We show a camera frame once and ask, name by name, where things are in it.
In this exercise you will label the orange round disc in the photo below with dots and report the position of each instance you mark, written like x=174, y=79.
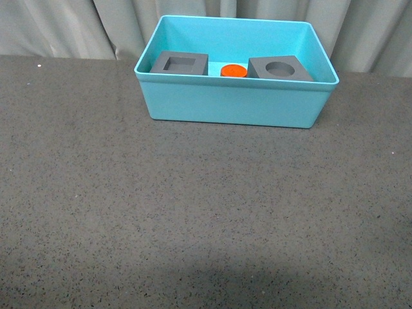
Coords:
x=233, y=70

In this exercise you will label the gray block with square hole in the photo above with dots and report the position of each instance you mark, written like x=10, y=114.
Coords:
x=181, y=63

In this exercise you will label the gray block with round hole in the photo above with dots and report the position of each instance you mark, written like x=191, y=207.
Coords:
x=279, y=68

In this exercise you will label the light blue plastic box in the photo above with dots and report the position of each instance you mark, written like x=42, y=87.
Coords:
x=232, y=100

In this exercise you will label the white pleated curtain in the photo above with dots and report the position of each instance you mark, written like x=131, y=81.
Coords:
x=361, y=36

